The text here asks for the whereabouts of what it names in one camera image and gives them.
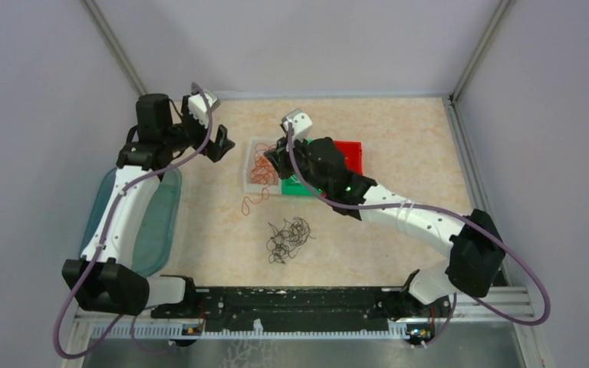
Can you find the aluminium frame post right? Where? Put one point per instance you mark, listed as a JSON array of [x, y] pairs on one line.
[[485, 42]]

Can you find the aluminium frame post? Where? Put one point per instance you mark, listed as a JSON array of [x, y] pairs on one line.
[[114, 46], [485, 42]]

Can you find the teal plastic container lid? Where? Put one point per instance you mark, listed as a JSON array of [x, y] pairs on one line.
[[155, 236]]

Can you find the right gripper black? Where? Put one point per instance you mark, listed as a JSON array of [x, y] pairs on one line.
[[281, 156]]

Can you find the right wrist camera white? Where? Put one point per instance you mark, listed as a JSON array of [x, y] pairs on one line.
[[300, 123]]

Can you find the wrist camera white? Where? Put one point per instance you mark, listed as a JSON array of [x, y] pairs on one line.
[[300, 123], [199, 106]]

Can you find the aluminium frame post left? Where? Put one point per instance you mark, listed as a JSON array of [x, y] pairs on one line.
[[114, 46]]

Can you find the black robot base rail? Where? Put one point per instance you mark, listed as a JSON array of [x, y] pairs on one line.
[[301, 310]]

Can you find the green plastic bin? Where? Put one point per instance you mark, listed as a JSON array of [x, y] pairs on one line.
[[290, 184]]

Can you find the red plastic bin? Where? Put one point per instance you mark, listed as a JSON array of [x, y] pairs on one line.
[[352, 151]]

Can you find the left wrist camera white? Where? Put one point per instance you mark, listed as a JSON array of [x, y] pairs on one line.
[[199, 106]]

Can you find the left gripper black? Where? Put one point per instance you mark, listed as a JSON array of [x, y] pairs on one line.
[[216, 150]]

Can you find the white plastic bin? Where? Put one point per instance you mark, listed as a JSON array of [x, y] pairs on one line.
[[258, 173]]

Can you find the white slotted cable duct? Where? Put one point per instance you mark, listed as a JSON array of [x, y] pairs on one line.
[[180, 331]]

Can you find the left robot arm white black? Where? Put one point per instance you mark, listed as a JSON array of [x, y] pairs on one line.
[[102, 279]]

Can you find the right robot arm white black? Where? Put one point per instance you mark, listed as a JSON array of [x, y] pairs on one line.
[[469, 243]]

